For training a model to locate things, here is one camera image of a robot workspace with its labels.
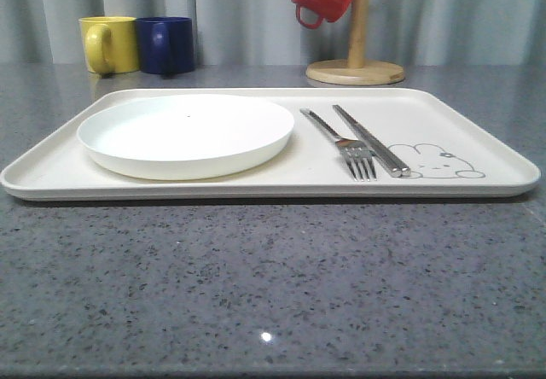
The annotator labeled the silver fork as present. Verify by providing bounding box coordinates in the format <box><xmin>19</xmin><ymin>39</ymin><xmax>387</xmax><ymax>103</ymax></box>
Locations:
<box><xmin>299</xmin><ymin>108</ymin><xmax>377</xmax><ymax>182</ymax></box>

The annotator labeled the white round plate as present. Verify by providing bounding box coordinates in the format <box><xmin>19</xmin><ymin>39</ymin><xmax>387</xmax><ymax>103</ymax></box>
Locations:
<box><xmin>77</xmin><ymin>94</ymin><xmax>294</xmax><ymax>180</ymax></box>

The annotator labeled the wooden mug tree stand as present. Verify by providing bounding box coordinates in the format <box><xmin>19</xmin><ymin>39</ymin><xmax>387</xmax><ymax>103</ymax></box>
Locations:
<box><xmin>305</xmin><ymin>0</ymin><xmax>405</xmax><ymax>86</ymax></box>

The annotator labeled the dark blue mug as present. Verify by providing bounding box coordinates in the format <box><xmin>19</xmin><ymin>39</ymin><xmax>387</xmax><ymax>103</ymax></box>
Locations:
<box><xmin>135</xmin><ymin>16</ymin><xmax>195</xmax><ymax>75</ymax></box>

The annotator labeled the beige rabbit serving tray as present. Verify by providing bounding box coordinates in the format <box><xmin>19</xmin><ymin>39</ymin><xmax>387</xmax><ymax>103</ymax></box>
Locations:
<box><xmin>1</xmin><ymin>88</ymin><xmax>541</xmax><ymax>201</ymax></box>

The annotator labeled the yellow mug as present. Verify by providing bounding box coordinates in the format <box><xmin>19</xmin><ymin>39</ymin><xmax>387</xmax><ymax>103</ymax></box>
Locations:
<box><xmin>78</xmin><ymin>16</ymin><xmax>139</xmax><ymax>75</ymax></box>

